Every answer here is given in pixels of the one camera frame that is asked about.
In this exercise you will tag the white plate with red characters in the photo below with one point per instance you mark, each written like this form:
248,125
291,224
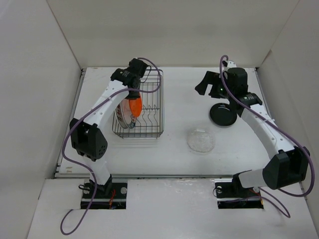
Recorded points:
120,116

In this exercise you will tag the grey wire dish rack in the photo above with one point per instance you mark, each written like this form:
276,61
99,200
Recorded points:
150,123

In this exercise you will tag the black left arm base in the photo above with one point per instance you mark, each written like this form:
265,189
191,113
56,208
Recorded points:
115,197

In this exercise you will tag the black plate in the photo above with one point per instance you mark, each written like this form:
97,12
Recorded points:
222,114

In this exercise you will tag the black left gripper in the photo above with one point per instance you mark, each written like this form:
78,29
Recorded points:
135,95

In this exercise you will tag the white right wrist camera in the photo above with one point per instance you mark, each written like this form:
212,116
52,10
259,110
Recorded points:
228,64

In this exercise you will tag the clear glass plate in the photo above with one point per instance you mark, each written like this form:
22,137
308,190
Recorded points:
201,140

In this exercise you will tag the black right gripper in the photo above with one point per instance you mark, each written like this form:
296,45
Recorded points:
211,77

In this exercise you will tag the white plate with dark rim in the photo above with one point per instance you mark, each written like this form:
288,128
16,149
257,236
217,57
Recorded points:
129,118

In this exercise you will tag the aluminium table edge rail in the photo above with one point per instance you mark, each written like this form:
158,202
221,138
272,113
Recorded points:
142,176

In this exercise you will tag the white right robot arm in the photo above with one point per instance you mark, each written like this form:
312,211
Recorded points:
289,161

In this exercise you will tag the orange plastic plate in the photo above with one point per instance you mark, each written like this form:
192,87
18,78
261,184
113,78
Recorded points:
136,106

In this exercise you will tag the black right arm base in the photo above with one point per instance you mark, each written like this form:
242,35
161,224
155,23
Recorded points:
228,197

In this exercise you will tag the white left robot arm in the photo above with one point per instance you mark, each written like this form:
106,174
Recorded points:
87,134

